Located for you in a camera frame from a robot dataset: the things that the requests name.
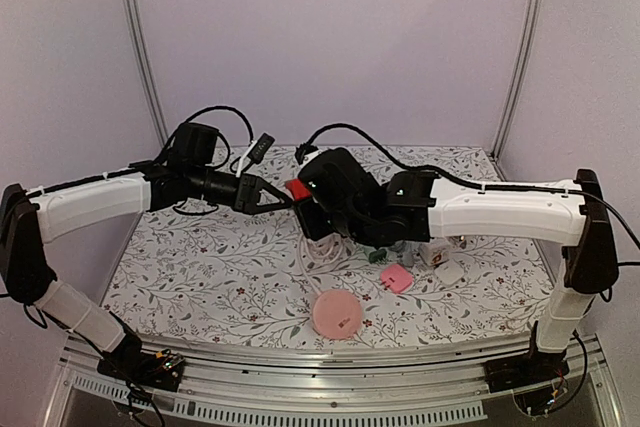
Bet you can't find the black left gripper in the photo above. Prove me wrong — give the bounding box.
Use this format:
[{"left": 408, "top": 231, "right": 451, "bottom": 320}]
[{"left": 188, "top": 165, "right": 292, "bottom": 215}]

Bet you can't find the red cube socket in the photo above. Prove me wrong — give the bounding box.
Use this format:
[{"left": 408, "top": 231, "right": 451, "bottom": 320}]
[{"left": 285, "top": 178, "right": 312, "bottom": 202}]

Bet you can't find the green plug adapter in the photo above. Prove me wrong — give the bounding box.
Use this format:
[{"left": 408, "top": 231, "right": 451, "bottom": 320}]
[{"left": 367, "top": 248, "right": 389, "bottom": 265}]

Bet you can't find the light blue cable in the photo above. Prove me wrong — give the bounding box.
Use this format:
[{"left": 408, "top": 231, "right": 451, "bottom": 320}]
[{"left": 389, "top": 240, "right": 419, "bottom": 268}]

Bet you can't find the pink plug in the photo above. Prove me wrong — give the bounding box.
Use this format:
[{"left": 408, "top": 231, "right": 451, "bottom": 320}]
[{"left": 380, "top": 264, "right": 414, "bottom": 294}]

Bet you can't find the white cube adapter red print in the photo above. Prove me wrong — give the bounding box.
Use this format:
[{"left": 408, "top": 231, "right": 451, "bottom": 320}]
[{"left": 418, "top": 239, "right": 451, "bottom": 267}]

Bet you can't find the round pink socket base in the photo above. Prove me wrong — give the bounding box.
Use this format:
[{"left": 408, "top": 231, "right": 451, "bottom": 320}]
[{"left": 311, "top": 289, "right": 363, "bottom": 340}]

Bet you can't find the pink cube socket adapter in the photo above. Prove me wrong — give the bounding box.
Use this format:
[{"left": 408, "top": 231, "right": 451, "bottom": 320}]
[{"left": 448, "top": 235, "right": 471, "bottom": 250}]

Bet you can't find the white plug adapter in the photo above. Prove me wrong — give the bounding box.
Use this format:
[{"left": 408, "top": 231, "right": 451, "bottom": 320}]
[{"left": 434, "top": 260, "right": 465, "bottom": 286}]

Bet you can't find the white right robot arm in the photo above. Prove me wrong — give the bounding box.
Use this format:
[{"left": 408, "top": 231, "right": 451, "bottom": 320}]
[{"left": 296, "top": 148, "right": 619, "bottom": 383}]

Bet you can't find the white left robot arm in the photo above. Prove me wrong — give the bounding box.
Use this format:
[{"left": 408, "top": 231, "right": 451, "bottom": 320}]
[{"left": 1, "top": 122, "right": 292, "bottom": 381}]

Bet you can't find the floral patterned table mat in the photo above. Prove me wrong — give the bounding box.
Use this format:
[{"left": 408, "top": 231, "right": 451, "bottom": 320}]
[{"left": 99, "top": 145, "right": 561, "bottom": 351}]

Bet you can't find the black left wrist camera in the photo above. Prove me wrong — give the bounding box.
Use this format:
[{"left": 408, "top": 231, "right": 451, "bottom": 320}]
[{"left": 232, "top": 133, "right": 275, "bottom": 177}]

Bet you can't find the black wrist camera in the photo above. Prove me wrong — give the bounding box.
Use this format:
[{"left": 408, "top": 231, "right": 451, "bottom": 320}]
[
  {"left": 232, "top": 133, "right": 275, "bottom": 177},
  {"left": 294, "top": 143, "right": 320, "bottom": 166}
]

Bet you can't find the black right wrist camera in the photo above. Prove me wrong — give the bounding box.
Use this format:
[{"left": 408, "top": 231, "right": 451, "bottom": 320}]
[{"left": 294, "top": 143, "right": 320, "bottom": 166}]

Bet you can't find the pink coiled cable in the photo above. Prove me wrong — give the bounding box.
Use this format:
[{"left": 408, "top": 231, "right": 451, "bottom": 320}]
[{"left": 294, "top": 236, "right": 356, "bottom": 298}]

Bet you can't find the aluminium front rail frame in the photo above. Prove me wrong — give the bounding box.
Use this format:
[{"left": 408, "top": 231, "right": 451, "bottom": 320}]
[{"left": 43, "top": 334, "right": 626, "bottom": 426}]

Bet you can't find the aluminium left corner post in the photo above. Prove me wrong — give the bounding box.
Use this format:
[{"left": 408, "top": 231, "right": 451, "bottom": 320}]
[{"left": 122, "top": 0, "right": 169, "bottom": 147}]

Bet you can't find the aluminium corner post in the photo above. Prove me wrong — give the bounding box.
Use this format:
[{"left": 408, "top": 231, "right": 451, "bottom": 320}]
[
  {"left": 122, "top": 0, "right": 169, "bottom": 147},
  {"left": 490, "top": 0, "right": 542, "bottom": 163}
]

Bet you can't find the aluminium right corner post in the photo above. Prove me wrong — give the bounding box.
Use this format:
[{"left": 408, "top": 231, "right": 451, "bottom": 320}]
[{"left": 490, "top": 0, "right": 542, "bottom": 163}]

